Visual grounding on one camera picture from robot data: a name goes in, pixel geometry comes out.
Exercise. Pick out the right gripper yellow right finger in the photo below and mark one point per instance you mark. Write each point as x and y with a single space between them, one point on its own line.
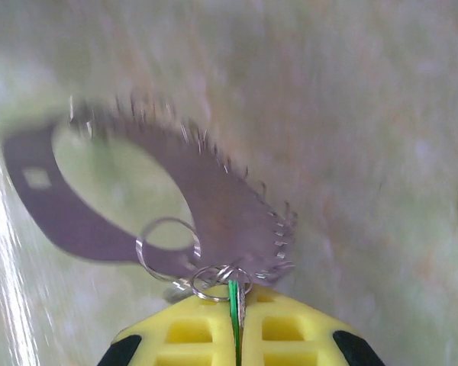
252 335

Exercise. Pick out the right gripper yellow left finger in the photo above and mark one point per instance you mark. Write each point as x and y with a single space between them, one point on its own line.
221 331

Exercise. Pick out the green-capped key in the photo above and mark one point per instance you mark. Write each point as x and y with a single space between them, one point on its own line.
234 324

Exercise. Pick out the silver split keyring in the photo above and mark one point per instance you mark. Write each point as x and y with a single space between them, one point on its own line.
198 293

